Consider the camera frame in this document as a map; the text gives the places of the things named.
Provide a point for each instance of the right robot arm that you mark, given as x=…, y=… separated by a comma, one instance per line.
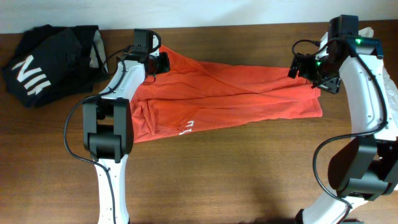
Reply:
x=366, y=168

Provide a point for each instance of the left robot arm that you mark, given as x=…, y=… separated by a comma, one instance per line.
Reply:
x=108, y=133

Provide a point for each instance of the black folded shirt white letters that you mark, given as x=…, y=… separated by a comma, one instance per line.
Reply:
x=51, y=63

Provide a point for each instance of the white crumpled garment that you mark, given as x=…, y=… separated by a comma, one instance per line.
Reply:
x=390, y=86

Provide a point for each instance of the red soccer t-shirt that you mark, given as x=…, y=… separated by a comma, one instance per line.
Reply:
x=199, y=96

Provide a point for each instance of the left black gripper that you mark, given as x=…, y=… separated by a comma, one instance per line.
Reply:
x=164, y=65

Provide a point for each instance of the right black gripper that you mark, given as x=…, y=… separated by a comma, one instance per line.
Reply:
x=330, y=86

